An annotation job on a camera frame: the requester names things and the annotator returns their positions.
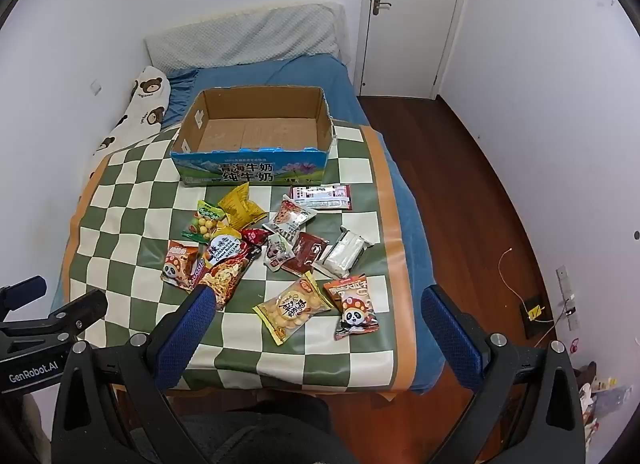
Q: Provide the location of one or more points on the yellow biscuit packet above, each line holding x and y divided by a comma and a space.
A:
290, 311

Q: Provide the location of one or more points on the white door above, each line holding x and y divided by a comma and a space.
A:
410, 18

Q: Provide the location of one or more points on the green pea snack packet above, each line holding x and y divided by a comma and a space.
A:
204, 224

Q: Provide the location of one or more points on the small red snack packet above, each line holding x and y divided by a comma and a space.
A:
255, 236

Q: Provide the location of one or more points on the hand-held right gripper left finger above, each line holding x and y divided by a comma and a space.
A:
186, 339

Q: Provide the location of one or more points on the white nut snack packet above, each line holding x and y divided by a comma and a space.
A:
290, 219

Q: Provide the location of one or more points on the printed cardboard box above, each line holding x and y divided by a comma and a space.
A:
250, 171

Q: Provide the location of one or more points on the person's dark clothing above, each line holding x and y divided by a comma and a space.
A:
260, 431

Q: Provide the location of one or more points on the dark red snack packet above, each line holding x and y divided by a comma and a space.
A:
306, 254

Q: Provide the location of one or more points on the white wall socket strip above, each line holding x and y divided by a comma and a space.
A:
566, 294

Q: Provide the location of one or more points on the plain white packet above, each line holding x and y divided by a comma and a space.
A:
344, 254

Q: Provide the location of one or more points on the large spicy snack packet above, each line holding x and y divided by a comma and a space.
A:
227, 269

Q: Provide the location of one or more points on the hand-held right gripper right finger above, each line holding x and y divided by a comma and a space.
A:
450, 339

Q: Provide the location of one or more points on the grey dotted pillow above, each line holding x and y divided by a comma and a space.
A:
250, 36

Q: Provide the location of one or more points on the yellow snack packet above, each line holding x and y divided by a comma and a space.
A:
240, 206

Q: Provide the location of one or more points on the bear print pillow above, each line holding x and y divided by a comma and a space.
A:
145, 93

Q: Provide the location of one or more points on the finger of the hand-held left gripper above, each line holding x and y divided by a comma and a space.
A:
75, 313
27, 289

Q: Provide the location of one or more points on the orange panda snack packet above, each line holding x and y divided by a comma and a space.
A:
177, 264
356, 309

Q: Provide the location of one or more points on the small pale snack packet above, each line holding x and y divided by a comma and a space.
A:
277, 251

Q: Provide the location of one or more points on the black yellow floor box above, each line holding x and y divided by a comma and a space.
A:
535, 314

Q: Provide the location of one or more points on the green white checkered mat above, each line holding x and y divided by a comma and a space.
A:
125, 224

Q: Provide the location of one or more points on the white wall plate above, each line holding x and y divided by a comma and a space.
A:
96, 87

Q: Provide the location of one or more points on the red white packet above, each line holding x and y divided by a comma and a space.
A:
320, 196

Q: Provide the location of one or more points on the colourful floor clutter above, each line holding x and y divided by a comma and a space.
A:
600, 389

